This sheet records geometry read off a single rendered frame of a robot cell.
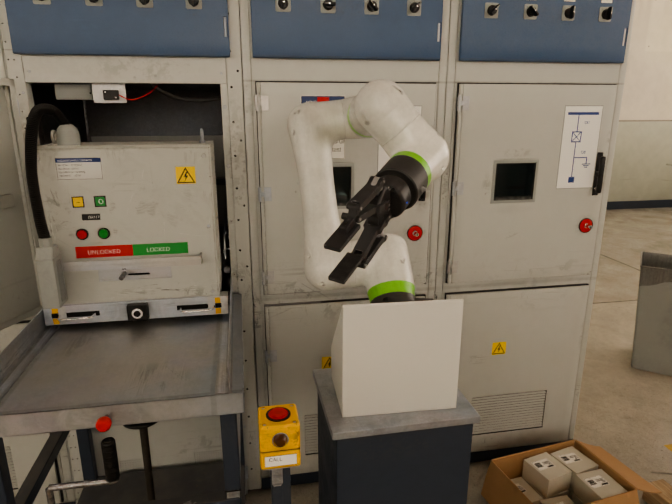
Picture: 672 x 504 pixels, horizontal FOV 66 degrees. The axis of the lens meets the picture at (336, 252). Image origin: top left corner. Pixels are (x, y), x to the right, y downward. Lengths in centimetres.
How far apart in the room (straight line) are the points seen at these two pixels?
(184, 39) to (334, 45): 47
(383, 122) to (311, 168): 44
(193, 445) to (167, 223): 95
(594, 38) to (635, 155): 678
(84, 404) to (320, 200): 76
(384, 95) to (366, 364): 64
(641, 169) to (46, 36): 821
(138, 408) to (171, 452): 91
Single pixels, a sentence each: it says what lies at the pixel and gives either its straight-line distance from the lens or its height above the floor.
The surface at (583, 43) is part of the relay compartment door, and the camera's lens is 216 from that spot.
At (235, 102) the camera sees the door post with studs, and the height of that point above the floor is 151.
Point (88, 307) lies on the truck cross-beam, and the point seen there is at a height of 92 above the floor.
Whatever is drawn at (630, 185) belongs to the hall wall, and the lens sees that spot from 895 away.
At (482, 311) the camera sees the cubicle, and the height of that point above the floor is 72.
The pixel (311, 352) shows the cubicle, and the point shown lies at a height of 60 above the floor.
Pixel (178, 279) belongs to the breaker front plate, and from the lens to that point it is 168.
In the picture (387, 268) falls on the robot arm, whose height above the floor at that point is 109.
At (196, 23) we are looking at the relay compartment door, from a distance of 180.
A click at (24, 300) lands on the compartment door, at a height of 89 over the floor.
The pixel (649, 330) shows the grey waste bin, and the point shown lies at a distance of 351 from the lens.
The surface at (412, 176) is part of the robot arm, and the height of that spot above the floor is 138.
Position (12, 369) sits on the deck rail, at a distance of 160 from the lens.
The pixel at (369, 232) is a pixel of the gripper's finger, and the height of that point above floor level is 129.
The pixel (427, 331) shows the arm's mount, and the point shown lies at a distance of 130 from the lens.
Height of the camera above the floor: 150
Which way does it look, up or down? 16 degrees down
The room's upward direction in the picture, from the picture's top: straight up
